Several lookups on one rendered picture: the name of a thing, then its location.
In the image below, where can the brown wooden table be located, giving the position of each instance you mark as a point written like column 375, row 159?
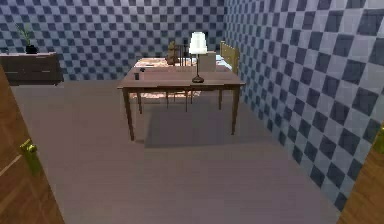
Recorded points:
column 173, row 80

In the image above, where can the beige box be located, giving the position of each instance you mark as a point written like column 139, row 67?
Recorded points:
column 207, row 62

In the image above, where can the dark wooden chair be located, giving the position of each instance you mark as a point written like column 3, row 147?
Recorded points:
column 184, row 55

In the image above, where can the brown teddy bear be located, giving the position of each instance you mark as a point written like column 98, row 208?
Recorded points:
column 172, row 53

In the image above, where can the white shade table lamp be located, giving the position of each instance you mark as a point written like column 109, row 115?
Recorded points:
column 197, row 46

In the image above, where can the small black cup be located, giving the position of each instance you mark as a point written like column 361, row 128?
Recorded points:
column 136, row 76

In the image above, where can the bed with wooden headboard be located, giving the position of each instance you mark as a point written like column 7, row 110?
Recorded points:
column 229, row 55

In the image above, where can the dark wooden sideboard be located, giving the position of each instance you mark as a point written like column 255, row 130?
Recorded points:
column 30, row 68

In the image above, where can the green plant in black pot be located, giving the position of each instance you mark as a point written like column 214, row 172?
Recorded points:
column 29, row 46

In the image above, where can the brown wooden room door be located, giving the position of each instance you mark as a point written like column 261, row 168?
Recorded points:
column 20, row 180
column 366, row 193

